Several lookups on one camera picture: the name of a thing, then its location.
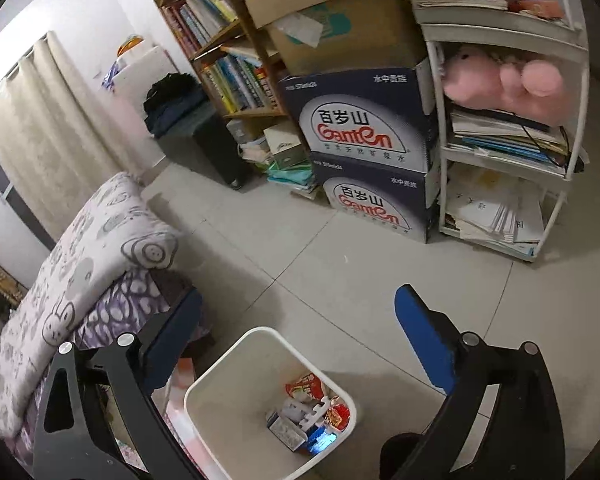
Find beige small box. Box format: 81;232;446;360
262;121;307;169

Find black bag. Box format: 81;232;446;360
144;72;202;111

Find row of thin books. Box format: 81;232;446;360
161;0;237;57

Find brown cardboard box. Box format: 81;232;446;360
241;0;427;77

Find blue water carton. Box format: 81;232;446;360
276;57;442;174
310;157;442;244

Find white plastic bin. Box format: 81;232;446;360
184;327;363;480

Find wooden bookshelf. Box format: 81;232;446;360
139;0;303;197

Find stack of white papers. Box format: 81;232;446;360
444;165;547;259

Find dark blue folded clothes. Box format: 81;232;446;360
145;89;212;137

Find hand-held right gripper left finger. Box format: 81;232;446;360
32;287;203;480

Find blue white packet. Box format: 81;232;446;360
305;427;339;454

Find stack of teal books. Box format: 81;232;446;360
265;159;327;199

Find cream curtain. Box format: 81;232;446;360
0;31;142;252

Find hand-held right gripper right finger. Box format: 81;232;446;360
394;284;566;480

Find white printed blanket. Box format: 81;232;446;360
0;171;182;436

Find white shelf rack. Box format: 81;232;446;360
397;0;592;264

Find red small packet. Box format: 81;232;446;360
325;397;351;432

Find white blue paper box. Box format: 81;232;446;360
266;411;307;452

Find black storage bench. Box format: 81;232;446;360
157;111;254;192

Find red white snack wrapper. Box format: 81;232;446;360
285;371;327;402

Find row of thick books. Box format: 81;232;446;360
200;52;282;114

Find orange round object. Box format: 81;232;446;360
117;35;144;57

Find blue striped cloth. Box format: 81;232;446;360
101;59;127;92

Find pink plush toy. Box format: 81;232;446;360
442;44;569;127

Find stack of flat books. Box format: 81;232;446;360
447;110;572;177

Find pink striped bedsheet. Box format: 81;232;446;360
162;355;218;480

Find purple patterned quilt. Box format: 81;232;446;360
10;269;203;463

